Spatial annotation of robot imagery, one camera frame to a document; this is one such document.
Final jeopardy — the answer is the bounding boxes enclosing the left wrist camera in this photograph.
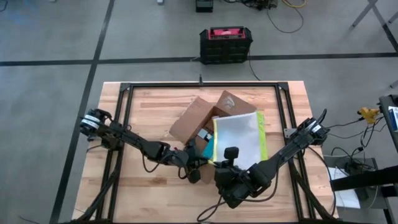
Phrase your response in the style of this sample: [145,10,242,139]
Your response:
[185,138,200,151]

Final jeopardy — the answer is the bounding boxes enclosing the white paper sheet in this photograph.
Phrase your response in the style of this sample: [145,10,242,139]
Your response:
[329,167,361,209]

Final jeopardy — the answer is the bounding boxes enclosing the blue white box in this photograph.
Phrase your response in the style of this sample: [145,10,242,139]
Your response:
[387,106,398,132]

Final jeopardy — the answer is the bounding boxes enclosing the black table frame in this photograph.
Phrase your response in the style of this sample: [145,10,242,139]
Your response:
[73,81,340,224]

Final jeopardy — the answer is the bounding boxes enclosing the black cable bundle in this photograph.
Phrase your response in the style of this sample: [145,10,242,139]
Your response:
[323,114,386,170]

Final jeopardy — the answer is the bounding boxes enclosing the brown cardboard shipping box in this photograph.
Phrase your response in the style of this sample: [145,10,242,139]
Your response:
[169,90,259,184]

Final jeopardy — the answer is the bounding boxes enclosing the black side table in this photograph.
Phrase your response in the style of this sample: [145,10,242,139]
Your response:
[378,95,398,153]

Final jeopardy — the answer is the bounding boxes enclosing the black tool box cable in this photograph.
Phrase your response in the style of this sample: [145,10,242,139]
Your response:
[248,51,262,82]

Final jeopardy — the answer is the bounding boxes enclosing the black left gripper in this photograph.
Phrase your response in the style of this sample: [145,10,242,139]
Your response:
[160,146,210,170]

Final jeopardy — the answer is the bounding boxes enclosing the small white black box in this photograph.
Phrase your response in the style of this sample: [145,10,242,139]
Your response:
[196,129,214,141]

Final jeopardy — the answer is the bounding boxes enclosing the black floor device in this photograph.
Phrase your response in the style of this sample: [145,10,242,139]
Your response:
[195,0,215,13]

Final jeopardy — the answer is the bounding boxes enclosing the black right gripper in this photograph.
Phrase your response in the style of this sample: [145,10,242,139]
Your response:
[214,167,268,209]

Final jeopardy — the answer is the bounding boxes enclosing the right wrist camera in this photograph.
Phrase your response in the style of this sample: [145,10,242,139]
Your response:
[223,146,240,167]

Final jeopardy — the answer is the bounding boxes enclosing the grey side cart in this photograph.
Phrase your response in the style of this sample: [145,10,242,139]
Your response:
[323,154,379,212]

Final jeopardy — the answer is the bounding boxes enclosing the tangled floor cables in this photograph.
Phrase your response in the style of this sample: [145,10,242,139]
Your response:
[223,0,279,10]

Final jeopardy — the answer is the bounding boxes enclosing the yellow cable connector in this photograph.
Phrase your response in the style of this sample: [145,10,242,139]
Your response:
[357,107,381,124]

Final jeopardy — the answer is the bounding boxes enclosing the red black tool box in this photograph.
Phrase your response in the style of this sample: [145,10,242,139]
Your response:
[199,26,253,65]

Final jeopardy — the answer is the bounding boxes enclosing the black beam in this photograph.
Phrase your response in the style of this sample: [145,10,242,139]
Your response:
[331,164,398,192]

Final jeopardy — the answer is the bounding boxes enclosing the grey table legs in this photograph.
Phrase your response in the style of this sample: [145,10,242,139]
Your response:
[352,0,398,52]

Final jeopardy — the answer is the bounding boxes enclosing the clear pouch with yellow edge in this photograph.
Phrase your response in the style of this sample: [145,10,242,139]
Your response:
[208,111,269,170]

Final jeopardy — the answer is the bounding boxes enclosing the yellow floor cable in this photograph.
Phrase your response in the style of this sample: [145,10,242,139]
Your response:
[281,0,308,9]

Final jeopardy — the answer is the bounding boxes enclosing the black floor cable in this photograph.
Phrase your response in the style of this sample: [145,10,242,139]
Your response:
[266,6,305,34]

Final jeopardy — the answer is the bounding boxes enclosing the teal product box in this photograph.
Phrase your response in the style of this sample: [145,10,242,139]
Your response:
[201,136,215,159]

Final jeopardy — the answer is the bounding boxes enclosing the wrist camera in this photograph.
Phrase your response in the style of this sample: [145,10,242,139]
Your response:
[223,146,240,167]
[185,138,200,151]

